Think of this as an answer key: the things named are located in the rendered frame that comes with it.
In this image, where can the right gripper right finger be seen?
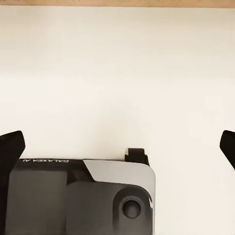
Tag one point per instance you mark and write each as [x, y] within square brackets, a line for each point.
[227, 146]

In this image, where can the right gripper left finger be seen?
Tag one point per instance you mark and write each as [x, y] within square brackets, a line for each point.
[12, 146]

